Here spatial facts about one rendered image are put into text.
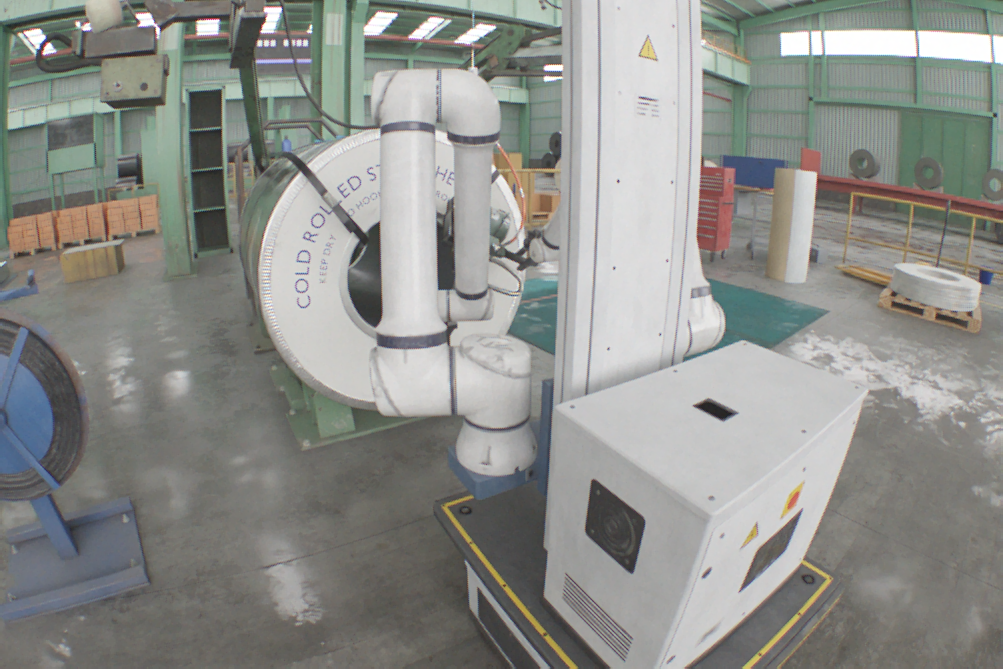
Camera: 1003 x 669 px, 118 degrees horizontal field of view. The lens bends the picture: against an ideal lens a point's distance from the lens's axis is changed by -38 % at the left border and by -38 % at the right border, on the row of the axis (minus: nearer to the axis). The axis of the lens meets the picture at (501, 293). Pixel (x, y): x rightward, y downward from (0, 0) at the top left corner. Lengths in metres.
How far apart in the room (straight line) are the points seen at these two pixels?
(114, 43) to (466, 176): 1.07
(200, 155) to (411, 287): 7.32
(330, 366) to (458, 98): 1.27
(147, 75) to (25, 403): 1.03
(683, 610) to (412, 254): 0.79
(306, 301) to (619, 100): 1.36
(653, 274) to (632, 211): 0.15
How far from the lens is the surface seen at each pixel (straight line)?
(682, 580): 0.73
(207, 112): 8.11
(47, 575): 2.11
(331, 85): 6.65
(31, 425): 1.76
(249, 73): 2.48
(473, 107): 1.02
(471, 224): 1.14
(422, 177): 0.99
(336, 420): 2.30
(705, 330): 1.41
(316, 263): 1.85
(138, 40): 1.54
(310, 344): 1.92
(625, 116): 0.93
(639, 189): 0.96
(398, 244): 0.98
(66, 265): 7.81
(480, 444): 1.07
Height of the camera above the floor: 1.23
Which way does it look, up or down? 16 degrees down
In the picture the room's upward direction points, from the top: straight up
